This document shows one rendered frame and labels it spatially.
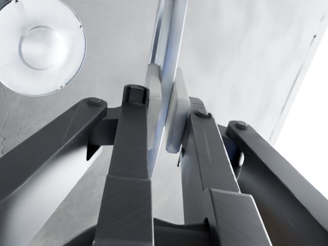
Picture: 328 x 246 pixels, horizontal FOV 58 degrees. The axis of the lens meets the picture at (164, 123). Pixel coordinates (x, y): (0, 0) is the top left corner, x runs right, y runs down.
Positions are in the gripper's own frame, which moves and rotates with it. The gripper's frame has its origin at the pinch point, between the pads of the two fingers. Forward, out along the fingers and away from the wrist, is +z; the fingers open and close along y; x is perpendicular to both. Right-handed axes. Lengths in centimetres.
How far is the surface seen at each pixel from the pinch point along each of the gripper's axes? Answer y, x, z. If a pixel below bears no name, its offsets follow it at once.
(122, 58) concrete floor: -13, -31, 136
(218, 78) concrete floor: 57, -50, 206
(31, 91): -33, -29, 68
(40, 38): -31, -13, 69
